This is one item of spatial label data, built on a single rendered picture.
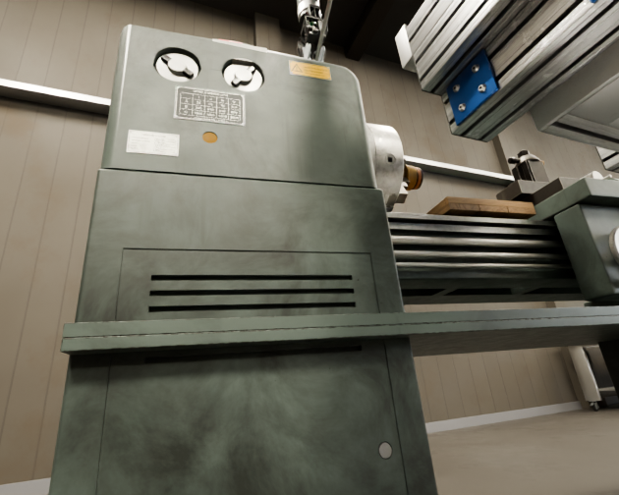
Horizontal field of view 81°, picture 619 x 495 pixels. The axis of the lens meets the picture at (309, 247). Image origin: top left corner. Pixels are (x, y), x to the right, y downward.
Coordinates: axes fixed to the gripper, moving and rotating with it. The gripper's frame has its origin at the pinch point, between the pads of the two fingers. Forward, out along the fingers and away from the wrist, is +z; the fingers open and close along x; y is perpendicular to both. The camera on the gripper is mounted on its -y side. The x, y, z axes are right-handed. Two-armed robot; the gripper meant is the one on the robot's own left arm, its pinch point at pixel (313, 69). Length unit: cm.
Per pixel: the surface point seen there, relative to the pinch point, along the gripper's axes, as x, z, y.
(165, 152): -40, 46, 14
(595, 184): 72, 47, 18
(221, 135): -29, 40, 14
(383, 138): 17.8, 27.2, 3.4
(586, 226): 69, 58, 13
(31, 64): -180, -191, -204
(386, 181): 18.3, 39.3, -0.2
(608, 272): 70, 71, 13
